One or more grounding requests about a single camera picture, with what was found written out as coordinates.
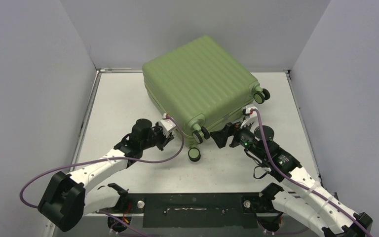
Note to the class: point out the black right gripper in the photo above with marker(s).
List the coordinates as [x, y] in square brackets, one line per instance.
[230, 135]

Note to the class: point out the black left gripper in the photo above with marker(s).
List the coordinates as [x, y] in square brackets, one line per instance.
[165, 140]

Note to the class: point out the green suitcase with blue lining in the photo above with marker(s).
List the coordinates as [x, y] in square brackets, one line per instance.
[199, 84]

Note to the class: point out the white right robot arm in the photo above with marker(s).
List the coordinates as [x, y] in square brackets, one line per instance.
[296, 193]

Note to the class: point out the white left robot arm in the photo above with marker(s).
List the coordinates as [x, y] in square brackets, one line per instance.
[70, 196]

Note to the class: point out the middle left suitcase wheel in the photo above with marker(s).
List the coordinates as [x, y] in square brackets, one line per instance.
[201, 135]

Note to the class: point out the far left suitcase wheel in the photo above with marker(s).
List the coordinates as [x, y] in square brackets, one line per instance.
[261, 96]

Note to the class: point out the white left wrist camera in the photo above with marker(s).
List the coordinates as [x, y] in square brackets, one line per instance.
[167, 124]

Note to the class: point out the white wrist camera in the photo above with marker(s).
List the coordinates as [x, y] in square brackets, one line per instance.
[167, 124]
[249, 116]

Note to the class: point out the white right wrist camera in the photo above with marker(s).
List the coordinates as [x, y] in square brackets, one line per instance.
[249, 116]

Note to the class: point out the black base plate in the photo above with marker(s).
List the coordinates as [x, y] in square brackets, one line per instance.
[202, 210]

